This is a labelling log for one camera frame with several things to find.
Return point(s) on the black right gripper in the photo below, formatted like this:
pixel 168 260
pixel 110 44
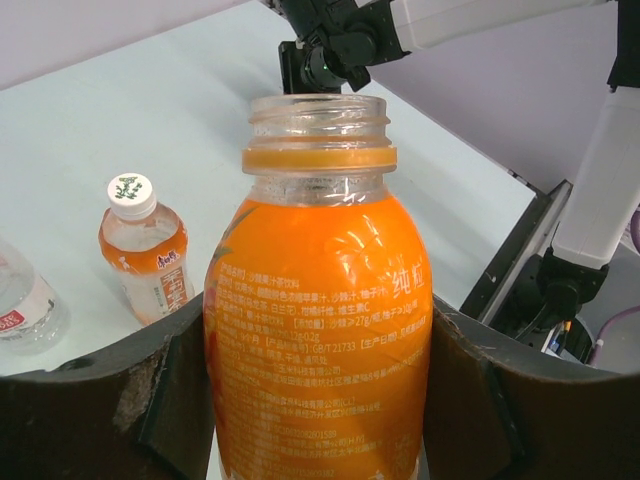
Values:
pixel 317 67

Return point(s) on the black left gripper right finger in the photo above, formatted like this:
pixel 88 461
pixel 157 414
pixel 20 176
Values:
pixel 498 409

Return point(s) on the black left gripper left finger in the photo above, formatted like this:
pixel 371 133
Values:
pixel 140 408

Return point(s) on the tall orange tea bottle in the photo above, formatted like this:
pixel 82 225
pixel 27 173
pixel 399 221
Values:
pixel 149 256

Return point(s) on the small orange juice bottle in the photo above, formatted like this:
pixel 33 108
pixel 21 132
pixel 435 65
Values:
pixel 318 303

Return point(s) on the white tea bottle cap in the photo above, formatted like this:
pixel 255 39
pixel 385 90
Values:
pixel 131 196

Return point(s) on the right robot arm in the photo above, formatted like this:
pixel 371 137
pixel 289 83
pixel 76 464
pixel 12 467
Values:
pixel 606 192

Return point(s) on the clear water bottle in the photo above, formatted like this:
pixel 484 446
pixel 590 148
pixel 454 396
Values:
pixel 33 316

